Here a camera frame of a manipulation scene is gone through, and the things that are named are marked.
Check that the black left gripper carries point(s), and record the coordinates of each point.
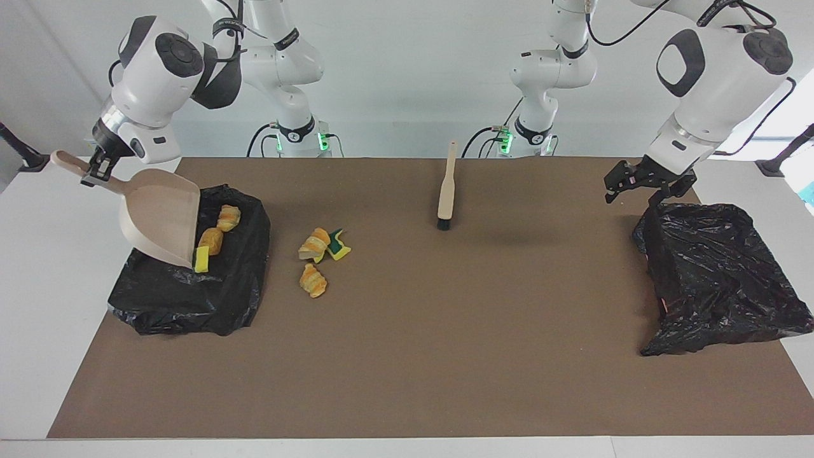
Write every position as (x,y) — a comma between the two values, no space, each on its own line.
(664,175)

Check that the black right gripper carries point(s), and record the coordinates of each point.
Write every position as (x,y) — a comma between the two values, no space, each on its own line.
(103,160)

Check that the beige plastic dustpan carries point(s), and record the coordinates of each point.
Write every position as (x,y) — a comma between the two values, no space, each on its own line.
(159,216)

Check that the brown toy bread roll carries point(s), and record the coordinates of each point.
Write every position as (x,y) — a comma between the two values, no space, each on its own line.
(210,242)

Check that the yellow green sponge piece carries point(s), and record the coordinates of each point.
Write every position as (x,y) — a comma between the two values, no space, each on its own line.
(201,259)
(339,249)

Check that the toy croissant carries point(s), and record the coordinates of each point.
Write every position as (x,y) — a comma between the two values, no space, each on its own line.
(227,217)
(313,281)
(313,245)

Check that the beige hand brush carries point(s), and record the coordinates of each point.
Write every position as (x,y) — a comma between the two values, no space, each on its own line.
(447,191)

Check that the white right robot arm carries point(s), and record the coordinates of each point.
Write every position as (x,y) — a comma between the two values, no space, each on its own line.
(159,83)

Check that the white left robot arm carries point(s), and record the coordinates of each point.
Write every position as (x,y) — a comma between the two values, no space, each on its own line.
(718,83)

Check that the black bag lined bin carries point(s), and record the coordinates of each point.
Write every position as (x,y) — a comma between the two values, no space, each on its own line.
(712,280)
(191,299)

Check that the teal object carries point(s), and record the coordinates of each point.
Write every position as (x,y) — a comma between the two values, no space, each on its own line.
(809,194)

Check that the brown table mat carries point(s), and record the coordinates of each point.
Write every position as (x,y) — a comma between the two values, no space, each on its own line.
(407,381)

